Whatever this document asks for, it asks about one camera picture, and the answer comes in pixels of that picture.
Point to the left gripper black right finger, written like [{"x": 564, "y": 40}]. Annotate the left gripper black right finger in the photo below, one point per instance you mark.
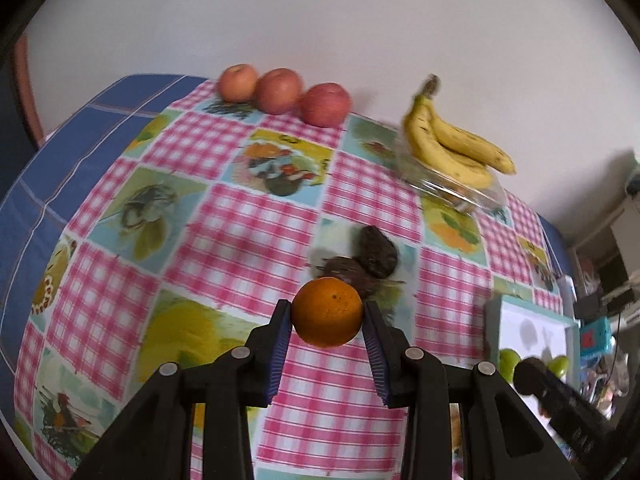
[{"x": 501, "y": 438}]

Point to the large green mango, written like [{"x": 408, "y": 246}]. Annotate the large green mango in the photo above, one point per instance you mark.
[{"x": 508, "y": 359}]

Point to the small green lime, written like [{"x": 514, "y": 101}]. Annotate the small green lime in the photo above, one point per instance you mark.
[{"x": 559, "y": 366}]

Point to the small tangerine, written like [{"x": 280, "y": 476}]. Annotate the small tangerine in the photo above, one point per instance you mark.
[{"x": 327, "y": 312}]

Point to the teal rimmed white tray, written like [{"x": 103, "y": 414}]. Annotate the teal rimmed white tray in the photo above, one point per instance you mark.
[{"x": 529, "y": 330}]

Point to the black charger block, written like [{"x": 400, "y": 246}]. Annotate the black charger block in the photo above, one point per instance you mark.
[{"x": 589, "y": 308}]

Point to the white power adapter box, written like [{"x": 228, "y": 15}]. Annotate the white power adapter box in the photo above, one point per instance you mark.
[{"x": 568, "y": 293}]

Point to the white shelf unit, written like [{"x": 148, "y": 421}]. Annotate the white shelf unit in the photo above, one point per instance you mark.
[{"x": 612, "y": 231}]

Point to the right dark avocado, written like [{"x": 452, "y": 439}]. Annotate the right dark avocado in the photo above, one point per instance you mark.
[{"x": 385, "y": 292}]

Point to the dark avocado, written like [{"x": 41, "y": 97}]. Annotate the dark avocado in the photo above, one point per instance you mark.
[
  {"x": 385, "y": 292},
  {"x": 345, "y": 269}
]

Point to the pink checkered fruit tablecloth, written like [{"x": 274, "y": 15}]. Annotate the pink checkered fruit tablecloth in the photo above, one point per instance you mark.
[{"x": 210, "y": 216}]

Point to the upper dark passion fruit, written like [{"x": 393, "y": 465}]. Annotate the upper dark passion fruit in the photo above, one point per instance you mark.
[{"x": 376, "y": 253}]

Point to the left dark avocado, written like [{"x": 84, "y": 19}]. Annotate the left dark avocado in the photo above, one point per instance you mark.
[{"x": 345, "y": 269}]

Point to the clear plastic fruit container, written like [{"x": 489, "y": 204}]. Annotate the clear plastic fruit container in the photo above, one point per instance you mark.
[{"x": 430, "y": 182}]

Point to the blue checkered under cloth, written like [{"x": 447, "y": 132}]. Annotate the blue checkered under cloth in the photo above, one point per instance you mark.
[{"x": 54, "y": 183}]

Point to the upper yellow banana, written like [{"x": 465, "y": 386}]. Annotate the upper yellow banana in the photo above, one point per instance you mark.
[{"x": 464, "y": 142}]

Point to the yellow banana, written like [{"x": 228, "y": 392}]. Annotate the yellow banana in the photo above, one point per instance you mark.
[
  {"x": 425, "y": 147},
  {"x": 464, "y": 142}
]

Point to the lower yellow banana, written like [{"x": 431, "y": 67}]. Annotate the lower yellow banana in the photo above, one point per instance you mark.
[{"x": 425, "y": 147}]

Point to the small pale red apple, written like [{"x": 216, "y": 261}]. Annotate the small pale red apple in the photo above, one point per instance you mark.
[{"x": 237, "y": 83}]

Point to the middle red apple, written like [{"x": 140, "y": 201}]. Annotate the middle red apple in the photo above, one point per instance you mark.
[{"x": 278, "y": 91}]

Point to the large red apple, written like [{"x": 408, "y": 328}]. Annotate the large red apple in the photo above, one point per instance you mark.
[{"x": 325, "y": 105}]

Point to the teal toy camera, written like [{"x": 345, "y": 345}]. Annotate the teal toy camera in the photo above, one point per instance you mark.
[{"x": 595, "y": 339}]

